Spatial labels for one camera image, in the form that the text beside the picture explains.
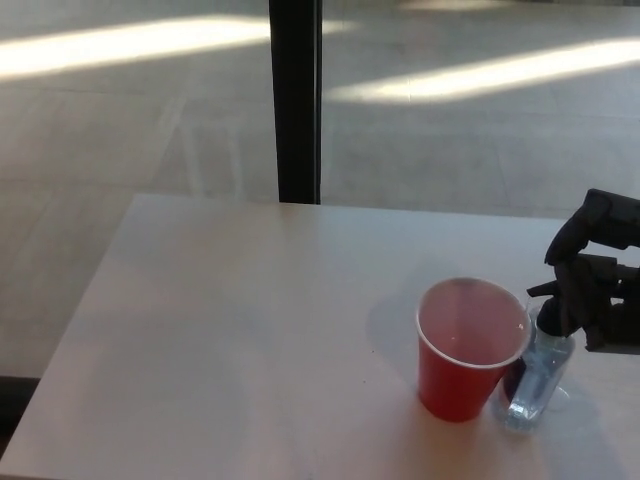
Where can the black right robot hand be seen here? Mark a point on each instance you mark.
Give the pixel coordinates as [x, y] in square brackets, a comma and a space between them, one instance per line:
[595, 295]

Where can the clear hand soap pump bottle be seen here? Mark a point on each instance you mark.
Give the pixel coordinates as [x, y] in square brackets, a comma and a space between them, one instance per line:
[532, 385]

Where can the red plastic cup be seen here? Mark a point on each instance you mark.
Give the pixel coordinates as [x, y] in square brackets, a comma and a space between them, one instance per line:
[452, 387]

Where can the black window frame post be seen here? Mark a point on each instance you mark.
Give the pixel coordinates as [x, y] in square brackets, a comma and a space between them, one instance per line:
[295, 100]

